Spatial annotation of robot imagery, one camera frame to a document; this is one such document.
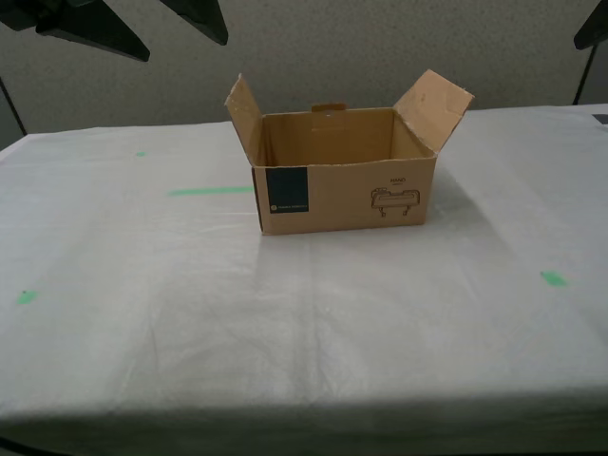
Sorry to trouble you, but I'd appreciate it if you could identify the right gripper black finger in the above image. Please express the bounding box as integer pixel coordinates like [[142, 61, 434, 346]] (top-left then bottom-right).
[[573, 0, 608, 51]]

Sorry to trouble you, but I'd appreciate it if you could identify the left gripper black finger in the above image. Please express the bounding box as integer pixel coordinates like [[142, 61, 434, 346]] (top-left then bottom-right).
[[159, 0, 230, 47], [0, 0, 151, 63]]

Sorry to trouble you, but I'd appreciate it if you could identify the brown cardboard box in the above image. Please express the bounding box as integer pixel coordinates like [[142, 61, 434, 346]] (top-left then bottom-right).
[[223, 68, 476, 238]]

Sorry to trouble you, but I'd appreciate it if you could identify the green tape strip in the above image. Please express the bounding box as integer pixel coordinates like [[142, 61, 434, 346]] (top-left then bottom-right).
[[168, 185, 256, 198]]

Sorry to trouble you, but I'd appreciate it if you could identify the white table cloth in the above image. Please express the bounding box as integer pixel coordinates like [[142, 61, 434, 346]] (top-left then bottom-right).
[[0, 102, 608, 456]]

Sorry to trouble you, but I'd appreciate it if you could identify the dark partition frame post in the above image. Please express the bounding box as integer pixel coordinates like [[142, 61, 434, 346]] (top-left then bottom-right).
[[0, 75, 29, 138], [572, 45, 599, 106]]

